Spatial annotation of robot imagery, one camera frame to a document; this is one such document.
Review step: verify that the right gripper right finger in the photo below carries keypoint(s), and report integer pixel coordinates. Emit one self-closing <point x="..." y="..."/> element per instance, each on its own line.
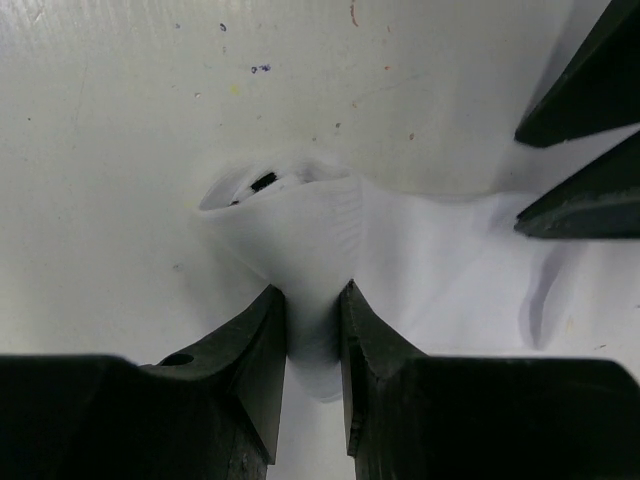
<point x="409" y="415"/>

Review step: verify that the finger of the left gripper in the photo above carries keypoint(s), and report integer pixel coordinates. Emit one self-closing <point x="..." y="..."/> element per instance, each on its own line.
<point x="598" y="90"/>
<point x="600" y="201"/>

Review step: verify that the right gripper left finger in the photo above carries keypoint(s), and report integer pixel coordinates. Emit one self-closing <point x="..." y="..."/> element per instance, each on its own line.
<point x="208" y="411"/>

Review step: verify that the white sock black stripes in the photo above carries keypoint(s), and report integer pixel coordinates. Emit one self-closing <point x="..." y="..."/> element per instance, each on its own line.
<point x="448" y="272"/>

